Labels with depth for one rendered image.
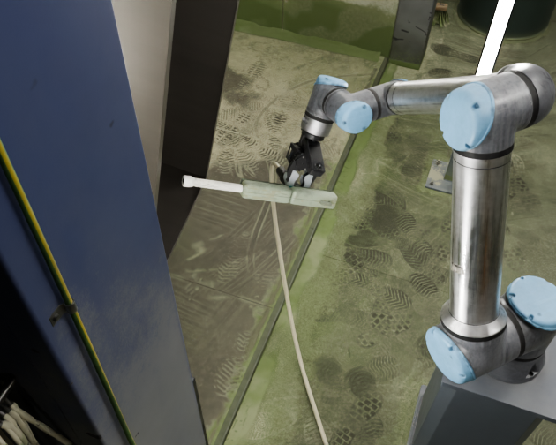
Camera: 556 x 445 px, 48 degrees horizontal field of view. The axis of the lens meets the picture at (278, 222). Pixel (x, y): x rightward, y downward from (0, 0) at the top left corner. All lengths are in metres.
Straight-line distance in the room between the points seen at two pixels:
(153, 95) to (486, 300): 0.84
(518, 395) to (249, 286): 1.20
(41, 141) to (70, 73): 0.05
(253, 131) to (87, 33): 2.74
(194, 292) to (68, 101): 2.14
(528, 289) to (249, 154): 1.78
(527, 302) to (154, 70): 1.01
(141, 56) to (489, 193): 0.73
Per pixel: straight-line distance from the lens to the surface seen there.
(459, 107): 1.22
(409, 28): 3.62
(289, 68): 3.60
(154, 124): 1.39
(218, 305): 2.53
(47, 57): 0.44
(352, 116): 1.70
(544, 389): 1.84
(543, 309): 1.62
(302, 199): 1.88
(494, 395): 1.78
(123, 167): 0.55
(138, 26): 1.25
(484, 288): 1.43
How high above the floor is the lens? 2.17
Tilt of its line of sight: 50 degrees down
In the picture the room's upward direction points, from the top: 1 degrees clockwise
